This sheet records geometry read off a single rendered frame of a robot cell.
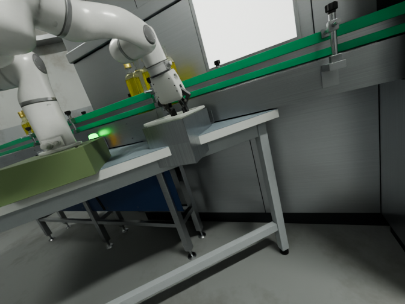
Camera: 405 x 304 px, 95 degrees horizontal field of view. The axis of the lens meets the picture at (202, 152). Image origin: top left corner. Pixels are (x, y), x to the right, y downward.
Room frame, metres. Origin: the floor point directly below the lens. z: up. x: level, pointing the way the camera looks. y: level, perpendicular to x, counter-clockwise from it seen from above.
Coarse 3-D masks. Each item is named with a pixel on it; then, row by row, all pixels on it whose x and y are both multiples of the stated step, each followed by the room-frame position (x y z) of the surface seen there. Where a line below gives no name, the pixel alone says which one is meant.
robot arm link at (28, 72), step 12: (24, 60) 0.62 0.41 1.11; (36, 60) 0.64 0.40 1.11; (0, 72) 0.61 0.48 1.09; (12, 72) 0.61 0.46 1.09; (24, 72) 0.61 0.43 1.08; (36, 72) 0.63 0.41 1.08; (0, 84) 0.62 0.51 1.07; (12, 84) 0.63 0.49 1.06; (24, 84) 0.61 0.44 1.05; (36, 84) 0.62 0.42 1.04; (48, 84) 0.66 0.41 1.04; (24, 96) 0.61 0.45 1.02; (36, 96) 0.62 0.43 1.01; (48, 96) 0.64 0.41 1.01
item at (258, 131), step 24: (216, 144) 0.71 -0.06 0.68; (264, 144) 0.75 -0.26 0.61; (144, 168) 0.65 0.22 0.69; (168, 168) 0.67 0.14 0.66; (264, 168) 0.77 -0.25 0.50; (72, 192) 0.60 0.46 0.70; (96, 192) 0.61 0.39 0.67; (0, 216) 0.55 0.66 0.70; (24, 216) 0.56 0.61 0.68; (240, 240) 0.72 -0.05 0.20; (192, 264) 0.67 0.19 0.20; (144, 288) 0.62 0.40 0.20
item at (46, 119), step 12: (24, 108) 0.61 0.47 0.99; (36, 108) 0.61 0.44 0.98; (48, 108) 0.63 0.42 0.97; (60, 108) 0.67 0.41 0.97; (36, 120) 0.61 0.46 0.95; (48, 120) 0.62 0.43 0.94; (60, 120) 0.64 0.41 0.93; (36, 132) 0.61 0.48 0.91; (48, 132) 0.61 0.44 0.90; (60, 132) 0.63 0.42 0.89; (48, 144) 0.58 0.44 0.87; (60, 144) 0.61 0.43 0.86; (72, 144) 0.63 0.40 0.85
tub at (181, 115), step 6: (192, 108) 0.81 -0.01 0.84; (198, 108) 0.71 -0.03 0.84; (180, 114) 0.61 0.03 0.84; (186, 114) 0.62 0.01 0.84; (156, 120) 0.74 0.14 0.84; (162, 120) 0.62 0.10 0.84; (168, 120) 0.61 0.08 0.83; (174, 120) 0.61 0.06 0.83; (144, 126) 0.67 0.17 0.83; (150, 126) 0.66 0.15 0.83
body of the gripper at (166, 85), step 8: (168, 72) 0.66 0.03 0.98; (176, 72) 0.69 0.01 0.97; (152, 80) 0.68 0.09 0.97; (160, 80) 0.67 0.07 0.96; (168, 80) 0.66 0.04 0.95; (176, 80) 0.67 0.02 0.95; (160, 88) 0.68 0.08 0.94; (168, 88) 0.67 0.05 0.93; (176, 88) 0.66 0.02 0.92; (184, 88) 0.70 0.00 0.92; (160, 96) 0.70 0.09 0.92; (168, 96) 0.68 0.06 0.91; (176, 96) 0.67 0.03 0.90
